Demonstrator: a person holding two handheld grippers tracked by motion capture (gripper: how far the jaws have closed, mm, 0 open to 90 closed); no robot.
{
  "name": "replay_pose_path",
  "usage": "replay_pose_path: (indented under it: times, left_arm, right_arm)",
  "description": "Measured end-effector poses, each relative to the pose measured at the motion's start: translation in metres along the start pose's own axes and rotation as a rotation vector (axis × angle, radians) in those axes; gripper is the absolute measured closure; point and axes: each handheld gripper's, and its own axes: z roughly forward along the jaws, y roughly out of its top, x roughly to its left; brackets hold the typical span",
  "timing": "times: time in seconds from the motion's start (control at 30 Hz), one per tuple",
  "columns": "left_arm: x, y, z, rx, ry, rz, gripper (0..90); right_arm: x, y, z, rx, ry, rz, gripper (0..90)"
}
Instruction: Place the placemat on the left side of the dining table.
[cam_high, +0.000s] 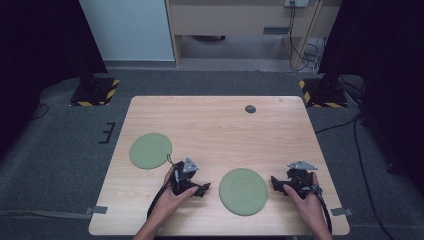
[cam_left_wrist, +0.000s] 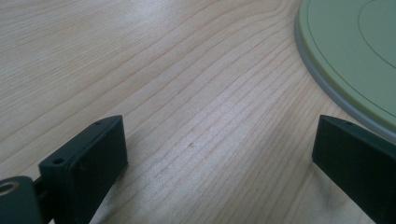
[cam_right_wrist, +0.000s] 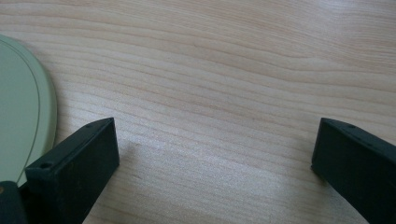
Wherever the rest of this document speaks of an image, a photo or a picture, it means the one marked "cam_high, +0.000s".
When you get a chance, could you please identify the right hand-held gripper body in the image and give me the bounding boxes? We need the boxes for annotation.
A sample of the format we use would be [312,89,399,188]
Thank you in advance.
[285,160,319,201]

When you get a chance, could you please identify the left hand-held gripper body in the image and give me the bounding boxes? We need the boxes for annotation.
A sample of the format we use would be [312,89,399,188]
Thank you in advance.
[170,156,202,197]

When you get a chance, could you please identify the green round plate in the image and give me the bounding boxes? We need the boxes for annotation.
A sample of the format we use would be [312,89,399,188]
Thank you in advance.
[218,167,270,217]
[128,132,174,170]

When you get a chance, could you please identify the person's left hand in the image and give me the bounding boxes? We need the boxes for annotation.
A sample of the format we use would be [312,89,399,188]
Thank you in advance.
[150,165,200,228]

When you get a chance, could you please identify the person's right hand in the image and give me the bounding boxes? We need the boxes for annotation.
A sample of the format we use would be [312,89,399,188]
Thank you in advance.
[282,173,329,232]

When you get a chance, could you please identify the grey tape piece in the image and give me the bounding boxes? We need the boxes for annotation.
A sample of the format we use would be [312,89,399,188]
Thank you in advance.
[330,207,355,217]
[84,205,109,216]

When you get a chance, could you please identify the striped black stand base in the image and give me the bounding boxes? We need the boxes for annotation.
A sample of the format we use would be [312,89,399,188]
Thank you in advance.
[68,76,121,108]
[298,77,349,109]

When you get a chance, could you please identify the black curtain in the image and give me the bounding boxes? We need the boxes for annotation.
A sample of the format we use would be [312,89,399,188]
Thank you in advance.
[317,0,424,189]
[0,0,110,153]

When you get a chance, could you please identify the white panel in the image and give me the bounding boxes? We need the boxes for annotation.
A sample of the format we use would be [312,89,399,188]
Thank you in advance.
[78,0,176,63]

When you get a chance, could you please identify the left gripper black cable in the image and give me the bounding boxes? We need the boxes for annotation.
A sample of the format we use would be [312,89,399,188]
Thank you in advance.
[146,184,172,220]

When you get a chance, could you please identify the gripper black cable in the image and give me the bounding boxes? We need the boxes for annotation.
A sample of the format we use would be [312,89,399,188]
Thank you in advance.
[146,184,172,220]
[311,185,334,236]

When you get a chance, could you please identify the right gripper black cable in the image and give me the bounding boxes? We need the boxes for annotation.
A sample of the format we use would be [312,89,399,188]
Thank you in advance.
[311,185,334,236]

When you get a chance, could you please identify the long black floor cable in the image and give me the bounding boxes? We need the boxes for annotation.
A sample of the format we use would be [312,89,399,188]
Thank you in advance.
[352,115,389,240]

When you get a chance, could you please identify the white cable bundle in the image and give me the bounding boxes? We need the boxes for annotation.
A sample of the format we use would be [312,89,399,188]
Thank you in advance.
[303,37,326,78]

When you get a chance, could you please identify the black hanging power cable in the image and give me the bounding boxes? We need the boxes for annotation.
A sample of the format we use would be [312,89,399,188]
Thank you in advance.
[288,1,316,72]

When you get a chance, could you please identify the grey desk handle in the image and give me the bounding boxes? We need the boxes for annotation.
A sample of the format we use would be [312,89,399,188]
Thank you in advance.
[262,26,291,36]

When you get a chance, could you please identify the thin black floor cable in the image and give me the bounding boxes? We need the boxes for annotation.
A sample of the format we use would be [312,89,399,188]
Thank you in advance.
[29,102,51,122]

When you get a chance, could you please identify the grey wall socket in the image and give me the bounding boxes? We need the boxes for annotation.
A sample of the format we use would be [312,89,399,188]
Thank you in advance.
[283,0,311,9]

